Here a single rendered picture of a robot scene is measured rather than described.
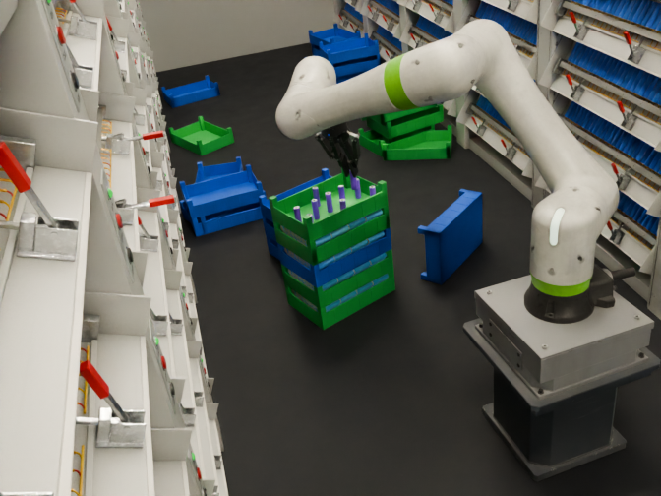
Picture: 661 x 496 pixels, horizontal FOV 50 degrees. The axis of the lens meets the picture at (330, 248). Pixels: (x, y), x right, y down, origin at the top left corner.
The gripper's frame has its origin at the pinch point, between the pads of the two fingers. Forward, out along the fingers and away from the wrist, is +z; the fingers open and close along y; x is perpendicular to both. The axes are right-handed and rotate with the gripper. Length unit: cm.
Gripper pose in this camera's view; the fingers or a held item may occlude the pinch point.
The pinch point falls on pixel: (349, 165)
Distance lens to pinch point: 208.0
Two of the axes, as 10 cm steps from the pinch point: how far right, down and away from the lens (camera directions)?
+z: 2.7, 5.5, 7.9
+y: -9.1, -1.1, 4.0
